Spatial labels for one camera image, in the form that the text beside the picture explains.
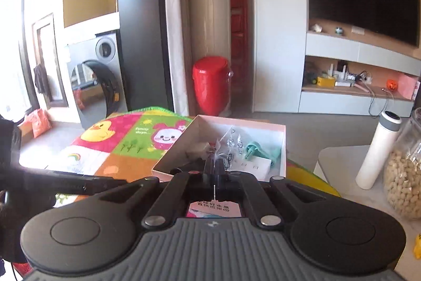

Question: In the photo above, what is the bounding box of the orange plastic bag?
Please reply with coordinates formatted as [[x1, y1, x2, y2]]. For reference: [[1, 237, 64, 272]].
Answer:
[[24, 109, 52, 138]]

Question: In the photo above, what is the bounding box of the red trash bin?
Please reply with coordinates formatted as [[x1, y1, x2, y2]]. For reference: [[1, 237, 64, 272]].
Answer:
[[192, 57, 233, 117]]

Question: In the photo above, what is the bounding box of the white router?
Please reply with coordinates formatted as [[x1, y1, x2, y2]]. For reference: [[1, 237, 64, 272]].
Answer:
[[334, 60, 356, 87]]

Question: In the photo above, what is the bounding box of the pink hair tool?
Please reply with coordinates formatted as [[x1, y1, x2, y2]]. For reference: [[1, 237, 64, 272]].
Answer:
[[353, 83, 376, 95]]

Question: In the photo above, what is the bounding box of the white television cabinet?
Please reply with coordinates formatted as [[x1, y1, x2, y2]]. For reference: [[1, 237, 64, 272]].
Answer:
[[299, 18, 421, 119]]

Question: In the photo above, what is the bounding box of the black tall cabinet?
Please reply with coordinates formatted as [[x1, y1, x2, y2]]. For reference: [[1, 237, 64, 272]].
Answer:
[[117, 0, 175, 112]]

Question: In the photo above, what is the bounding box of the white thermos bottle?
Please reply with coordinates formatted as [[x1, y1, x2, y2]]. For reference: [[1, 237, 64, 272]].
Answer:
[[355, 110, 402, 190]]

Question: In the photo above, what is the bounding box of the clear bag of screws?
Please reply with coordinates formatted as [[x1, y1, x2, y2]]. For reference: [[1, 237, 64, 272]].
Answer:
[[207, 127, 245, 170]]

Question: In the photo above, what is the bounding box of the pink cardboard box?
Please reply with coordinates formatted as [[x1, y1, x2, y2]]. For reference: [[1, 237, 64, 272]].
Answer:
[[151, 115, 288, 219]]

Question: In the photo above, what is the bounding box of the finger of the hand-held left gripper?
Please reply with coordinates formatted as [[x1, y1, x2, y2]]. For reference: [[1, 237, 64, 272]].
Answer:
[[20, 168, 129, 196]]

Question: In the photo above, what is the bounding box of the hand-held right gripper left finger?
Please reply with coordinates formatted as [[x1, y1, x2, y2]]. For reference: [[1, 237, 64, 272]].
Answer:
[[99, 156, 216, 229]]

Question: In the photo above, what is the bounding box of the pink paper bag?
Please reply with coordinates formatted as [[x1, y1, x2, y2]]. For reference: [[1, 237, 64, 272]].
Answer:
[[396, 73, 420, 100]]

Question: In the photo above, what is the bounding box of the framed standing mirror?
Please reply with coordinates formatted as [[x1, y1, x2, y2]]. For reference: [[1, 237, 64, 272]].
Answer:
[[32, 14, 68, 109]]

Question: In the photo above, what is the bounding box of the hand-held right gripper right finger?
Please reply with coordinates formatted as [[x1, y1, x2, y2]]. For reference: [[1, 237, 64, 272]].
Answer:
[[214, 156, 329, 229]]

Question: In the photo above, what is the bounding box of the teal plastic hook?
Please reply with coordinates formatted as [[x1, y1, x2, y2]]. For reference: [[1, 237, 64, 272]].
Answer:
[[245, 141, 282, 167]]

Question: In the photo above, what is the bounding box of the dark hanging cloth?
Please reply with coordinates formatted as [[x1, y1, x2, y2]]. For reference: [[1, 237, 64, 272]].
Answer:
[[34, 64, 50, 95]]

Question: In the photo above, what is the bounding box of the glass jar of nuts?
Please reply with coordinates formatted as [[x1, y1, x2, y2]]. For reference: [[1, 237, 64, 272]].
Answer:
[[383, 108, 421, 220]]

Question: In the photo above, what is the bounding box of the grey washing machine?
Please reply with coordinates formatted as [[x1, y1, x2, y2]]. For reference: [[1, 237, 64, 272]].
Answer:
[[67, 31, 128, 130]]

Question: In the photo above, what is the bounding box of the white power strip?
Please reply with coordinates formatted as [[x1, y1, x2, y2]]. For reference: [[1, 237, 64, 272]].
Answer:
[[345, 70, 373, 84]]

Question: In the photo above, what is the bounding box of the colourful cartoon play mat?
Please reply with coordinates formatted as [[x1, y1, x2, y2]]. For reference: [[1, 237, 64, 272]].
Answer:
[[18, 106, 341, 219]]

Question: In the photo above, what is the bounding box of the red storage rack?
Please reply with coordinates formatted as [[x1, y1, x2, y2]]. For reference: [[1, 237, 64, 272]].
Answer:
[[229, 0, 249, 104]]

